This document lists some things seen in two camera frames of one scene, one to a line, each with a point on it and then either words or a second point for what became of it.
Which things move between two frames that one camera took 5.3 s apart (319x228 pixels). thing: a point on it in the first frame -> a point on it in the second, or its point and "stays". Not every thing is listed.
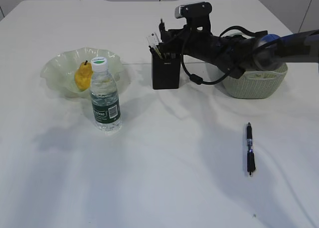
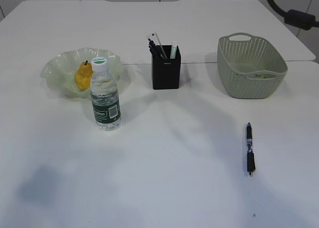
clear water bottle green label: (104, 97) stays
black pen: (161, 26) -> (156, 51)
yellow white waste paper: (265, 75) stays
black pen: (250, 160) stays
